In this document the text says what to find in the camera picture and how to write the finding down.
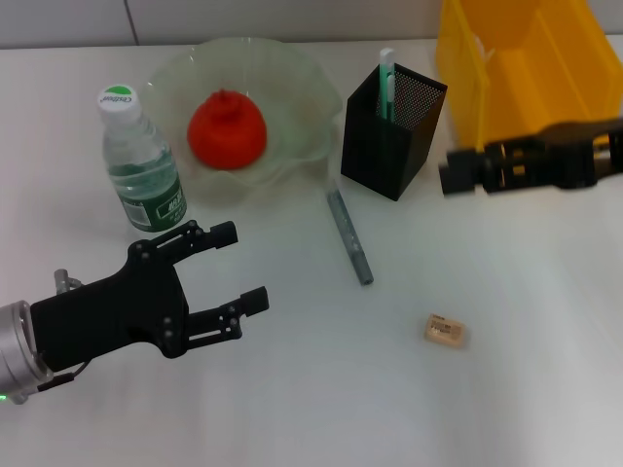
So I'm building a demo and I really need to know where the clear glass fruit plate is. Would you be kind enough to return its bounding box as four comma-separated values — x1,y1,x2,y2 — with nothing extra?
145,36,345,205

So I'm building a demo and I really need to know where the orange fruit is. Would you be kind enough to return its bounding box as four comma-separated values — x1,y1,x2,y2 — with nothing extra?
188,87,269,170

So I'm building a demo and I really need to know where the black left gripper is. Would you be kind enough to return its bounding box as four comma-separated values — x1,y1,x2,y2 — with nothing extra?
29,219,271,374

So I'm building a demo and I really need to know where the clear water bottle green label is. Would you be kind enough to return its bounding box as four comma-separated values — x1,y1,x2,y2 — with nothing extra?
96,84,189,233

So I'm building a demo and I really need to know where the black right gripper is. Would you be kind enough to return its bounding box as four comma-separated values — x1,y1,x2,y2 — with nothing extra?
437,118,623,197

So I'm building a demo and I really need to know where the beige eraser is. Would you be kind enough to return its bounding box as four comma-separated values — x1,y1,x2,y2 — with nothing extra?
421,313,472,349

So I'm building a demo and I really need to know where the grey pen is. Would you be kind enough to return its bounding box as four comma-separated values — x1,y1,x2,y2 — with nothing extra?
325,190,375,287

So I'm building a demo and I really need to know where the green utility knife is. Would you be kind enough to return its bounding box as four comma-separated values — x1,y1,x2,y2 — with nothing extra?
378,47,398,124

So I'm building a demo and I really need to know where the left gripper cable with connector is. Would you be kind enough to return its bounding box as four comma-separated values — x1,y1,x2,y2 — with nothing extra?
36,358,94,393

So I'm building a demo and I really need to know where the black mesh pen holder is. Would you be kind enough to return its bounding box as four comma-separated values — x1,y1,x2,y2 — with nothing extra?
340,60,449,202

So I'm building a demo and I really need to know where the yellow plastic storage bin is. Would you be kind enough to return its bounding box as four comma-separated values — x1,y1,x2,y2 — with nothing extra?
434,0,623,162

